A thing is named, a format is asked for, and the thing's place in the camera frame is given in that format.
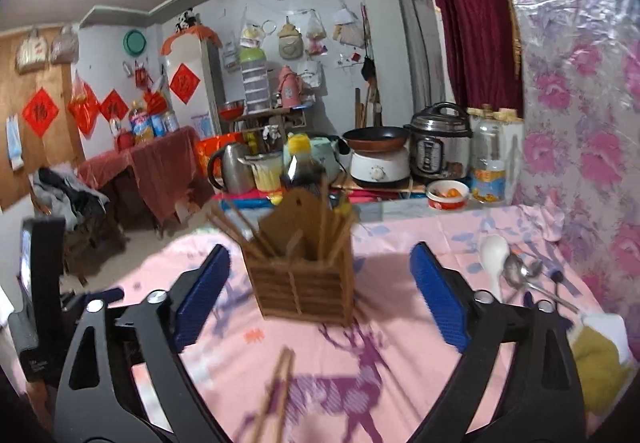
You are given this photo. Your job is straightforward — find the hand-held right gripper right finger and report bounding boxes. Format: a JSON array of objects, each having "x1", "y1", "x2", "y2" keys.
[{"x1": 406, "y1": 242, "x2": 586, "y2": 443}]

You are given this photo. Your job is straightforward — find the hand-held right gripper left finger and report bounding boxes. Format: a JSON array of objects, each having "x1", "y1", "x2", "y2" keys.
[{"x1": 54, "y1": 243, "x2": 233, "y2": 443}]

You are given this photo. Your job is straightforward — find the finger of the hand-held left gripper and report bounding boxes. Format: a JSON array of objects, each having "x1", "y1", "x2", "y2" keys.
[{"x1": 62, "y1": 288, "x2": 125, "y2": 315}]

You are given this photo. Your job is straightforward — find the bundle of wooden chopsticks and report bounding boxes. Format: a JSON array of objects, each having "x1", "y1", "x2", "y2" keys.
[{"x1": 206, "y1": 176, "x2": 358, "y2": 264}]

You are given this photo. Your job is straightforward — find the slatted wooden utensil holder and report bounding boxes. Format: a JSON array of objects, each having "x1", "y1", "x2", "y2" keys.
[{"x1": 240, "y1": 188, "x2": 357, "y2": 326}]

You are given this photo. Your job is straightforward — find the long wooden chopstick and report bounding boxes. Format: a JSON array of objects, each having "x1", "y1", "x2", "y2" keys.
[
  {"x1": 248, "y1": 347, "x2": 291, "y2": 443},
  {"x1": 272, "y1": 352, "x2": 297, "y2": 443}
]

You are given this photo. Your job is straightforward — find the white plastic rice spoon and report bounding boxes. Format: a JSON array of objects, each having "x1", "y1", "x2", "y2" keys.
[{"x1": 479, "y1": 234, "x2": 511, "y2": 304}]

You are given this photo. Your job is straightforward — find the red and white bowl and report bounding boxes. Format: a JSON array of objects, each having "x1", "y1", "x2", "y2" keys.
[{"x1": 426, "y1": 180, "x2": 471, "y2": 210}]

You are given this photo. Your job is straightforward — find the pile of grey clothes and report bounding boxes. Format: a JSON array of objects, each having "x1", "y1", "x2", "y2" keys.
[{"x1": 30, "y1": 166, "x2": 111, "y2": 229}]

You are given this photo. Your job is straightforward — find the pink deer-print tablecloth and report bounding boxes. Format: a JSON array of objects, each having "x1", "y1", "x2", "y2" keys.
[{"x1": 107, "y1": 203, "x2": 601, "y2": 443}]

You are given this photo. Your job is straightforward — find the stainless steel kettle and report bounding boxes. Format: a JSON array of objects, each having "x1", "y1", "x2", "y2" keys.
[{"x1": 207, "y1": 142, "x2": 256, "y2": 195}]

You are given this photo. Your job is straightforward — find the clear plastic oil bottle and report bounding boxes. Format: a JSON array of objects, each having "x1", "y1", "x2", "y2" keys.
[{"x1": 470, "y1": 116, "x2": 507, "y2": 204}]

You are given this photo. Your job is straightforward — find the table with red cloth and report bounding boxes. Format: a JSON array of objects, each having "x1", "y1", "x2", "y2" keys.
[{"x1": 77, "y1": 126, "x2": 216, "y2": 236}]

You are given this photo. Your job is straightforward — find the yellowish plastic pitcher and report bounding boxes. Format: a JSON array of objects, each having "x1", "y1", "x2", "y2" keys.
[{"x1": 245, "y1": 153, "x2": 283, "y2": 191}]

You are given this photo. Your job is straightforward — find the silver electric pressure cooker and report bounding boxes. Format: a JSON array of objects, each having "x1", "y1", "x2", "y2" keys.
[{"x1": 405, "y1": 102, "x2": 473, "y2": 184}]

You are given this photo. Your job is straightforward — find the yellow-capped soy sauce bottle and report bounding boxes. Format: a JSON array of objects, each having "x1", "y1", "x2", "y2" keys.
[{"x1": 282, "y1": 133, "x2": 328, "y2": 196}]

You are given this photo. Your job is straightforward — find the green fleece garment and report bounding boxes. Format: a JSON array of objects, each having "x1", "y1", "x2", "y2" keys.
[{"x1": 570, "y1": 313, "x2": 633, "y2": 416}]

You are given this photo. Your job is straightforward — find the brown frying pan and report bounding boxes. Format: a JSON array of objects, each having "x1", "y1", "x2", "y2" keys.
[{"x1": 342, "y1": 126, "x2": 410, "y2": 153}]

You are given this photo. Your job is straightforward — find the yellow oil bottle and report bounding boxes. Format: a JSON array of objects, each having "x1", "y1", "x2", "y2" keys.
[{"x1": 129, "y1": 100, "x2": 155, "y2": 144}]

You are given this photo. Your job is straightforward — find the white refrigerator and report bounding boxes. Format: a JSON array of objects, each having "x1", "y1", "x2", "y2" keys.
[{"x1": 162, "y1": 26, "x2": 226, "y2": 136}]

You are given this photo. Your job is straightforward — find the light green electric kettle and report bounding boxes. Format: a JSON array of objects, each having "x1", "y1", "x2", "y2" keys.
[{"x1": 310, "y1": 136, "x2": 346, "y2": 179}]

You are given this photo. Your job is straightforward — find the red diamond paper decoration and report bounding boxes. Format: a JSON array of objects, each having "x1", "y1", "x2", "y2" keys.
[
  {"x1": 21, "y1": 89, "x2": 60, "y2": 138},
  {"x1": 169, "y1": 63, "x2": 202, "y2": 104},
  {"x1": 99, "y1": 90, "x2": 130, "y2": 124}
]

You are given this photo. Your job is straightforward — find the stacked steamer with green lid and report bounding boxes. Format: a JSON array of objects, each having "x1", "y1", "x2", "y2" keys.
[{"x1": 239, "y1": 46, "x2": 271, "y2": 113}]

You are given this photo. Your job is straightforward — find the pink thermos jug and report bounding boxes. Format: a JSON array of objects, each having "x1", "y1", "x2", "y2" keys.
[{"x1": 277, "y1": 66, "x2": 303, "y2": 109}]

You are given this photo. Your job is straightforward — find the green round plate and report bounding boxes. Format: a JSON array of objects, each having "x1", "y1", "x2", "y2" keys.
[{"x1": 123, "y1": 29, "x2": 147, "y2": 56}]

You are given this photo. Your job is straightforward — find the dark red curtain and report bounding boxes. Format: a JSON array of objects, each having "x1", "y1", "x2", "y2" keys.
[{"x1": 420, "y1": 0, "x2": 523, "y2": 116}]

